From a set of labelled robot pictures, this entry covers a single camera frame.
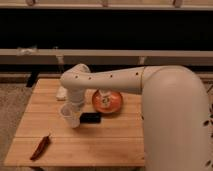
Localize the small white block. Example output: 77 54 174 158
56 86 67 101

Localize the wooden table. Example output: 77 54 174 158
4 79 144 167

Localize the black rectangular box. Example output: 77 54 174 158
80 113 101 123

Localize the white crumpled cloth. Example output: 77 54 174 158
17 47 37 56

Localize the small white bottle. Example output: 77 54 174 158
100 90 110 108

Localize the orange round plate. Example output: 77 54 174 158
92 90 123 114

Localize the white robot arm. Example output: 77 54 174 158
60 64 213 171

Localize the white ceramic cup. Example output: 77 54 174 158
60 103 82 128

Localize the red chili pepper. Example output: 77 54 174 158
30 136 51 161

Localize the wooden shelf rail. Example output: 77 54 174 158
0 49 213 66

